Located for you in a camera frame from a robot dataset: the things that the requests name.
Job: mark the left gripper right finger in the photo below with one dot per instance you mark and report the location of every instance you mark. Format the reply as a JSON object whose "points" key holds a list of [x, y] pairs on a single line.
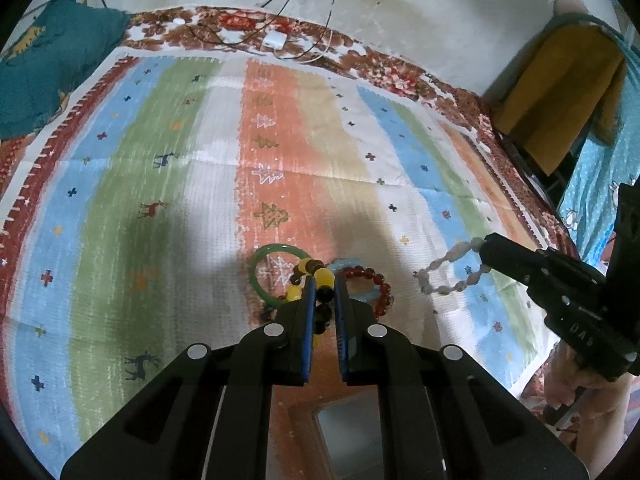
{"points": [[442, 415]]}

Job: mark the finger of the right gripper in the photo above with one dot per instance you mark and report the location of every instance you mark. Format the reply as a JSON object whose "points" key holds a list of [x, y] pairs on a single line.
{"points": [[513, 260]]}

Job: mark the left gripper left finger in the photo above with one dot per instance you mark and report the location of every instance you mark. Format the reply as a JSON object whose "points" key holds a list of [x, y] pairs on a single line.
{"points": [[206, 414]]}

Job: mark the green jade bangle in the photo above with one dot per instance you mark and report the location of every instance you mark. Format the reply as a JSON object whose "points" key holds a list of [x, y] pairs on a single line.
{"points": [[269, 270]]}

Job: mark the person right hand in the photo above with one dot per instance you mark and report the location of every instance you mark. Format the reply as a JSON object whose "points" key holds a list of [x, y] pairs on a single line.
{"points": [[602, 411]]}

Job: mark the blue patterned hanging cloth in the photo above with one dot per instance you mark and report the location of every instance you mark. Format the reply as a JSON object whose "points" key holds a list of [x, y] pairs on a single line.
{"points": [[589, 203]]}

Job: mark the silver metal tin box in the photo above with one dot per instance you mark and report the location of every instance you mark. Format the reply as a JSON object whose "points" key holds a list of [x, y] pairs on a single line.
{"points": [[340, 437]]}

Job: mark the mustard yellow hanging garment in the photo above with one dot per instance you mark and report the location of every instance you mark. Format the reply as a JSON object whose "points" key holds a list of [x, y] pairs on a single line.
{"points": [[574, 79]]}

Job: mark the striped colourful mat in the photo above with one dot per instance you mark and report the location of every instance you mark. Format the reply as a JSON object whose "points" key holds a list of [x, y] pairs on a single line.
{"points": [[250, 199]]}

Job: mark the white charger adapter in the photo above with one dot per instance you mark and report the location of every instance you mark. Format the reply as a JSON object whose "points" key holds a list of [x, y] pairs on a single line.
{"points": [[275, 40]]}

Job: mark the floral brown bedsheet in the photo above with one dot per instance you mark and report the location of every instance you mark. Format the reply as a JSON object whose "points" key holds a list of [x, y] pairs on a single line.
{"points": [[400, 70]]}

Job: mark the teal quilted blanket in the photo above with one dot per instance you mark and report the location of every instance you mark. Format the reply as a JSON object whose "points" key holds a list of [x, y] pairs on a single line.
{"points": [[63, 47]]}

